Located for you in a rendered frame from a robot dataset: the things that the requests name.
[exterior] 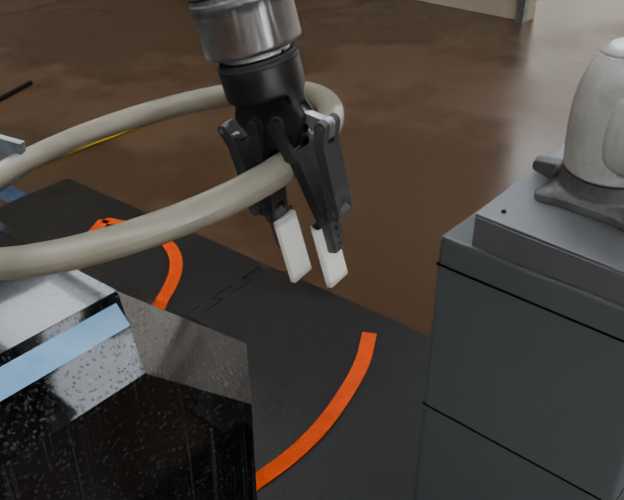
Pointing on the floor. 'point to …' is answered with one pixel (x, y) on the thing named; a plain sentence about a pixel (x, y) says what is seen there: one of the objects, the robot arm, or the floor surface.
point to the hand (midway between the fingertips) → (311, 250)
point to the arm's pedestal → (529, 386)
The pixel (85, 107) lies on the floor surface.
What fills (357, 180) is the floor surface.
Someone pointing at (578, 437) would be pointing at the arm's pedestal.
